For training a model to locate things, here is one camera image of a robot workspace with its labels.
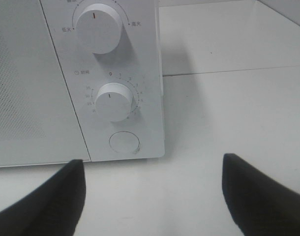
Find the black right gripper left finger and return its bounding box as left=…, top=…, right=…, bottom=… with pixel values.
left=0, top=159, right=86, bottom=236

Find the white microwave door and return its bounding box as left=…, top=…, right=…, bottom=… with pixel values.
left=0, top=0, right=90, bottom=167

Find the white upper power knob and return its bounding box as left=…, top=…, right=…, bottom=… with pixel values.
left=73, top=3, right=123, bottom=54

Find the white microwave oven body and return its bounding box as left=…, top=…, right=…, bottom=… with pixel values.
left=41, top=0, right=165, bottom=162

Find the white lower timer knob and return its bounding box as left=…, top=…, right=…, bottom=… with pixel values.
left=95, top=83, right=133, bottom=122

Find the round door release button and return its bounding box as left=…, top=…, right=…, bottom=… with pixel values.
left=109, top=131, right=140, bottom=154

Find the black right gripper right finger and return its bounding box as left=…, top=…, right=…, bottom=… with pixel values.
left=222, top=153, right=300, bottom=236

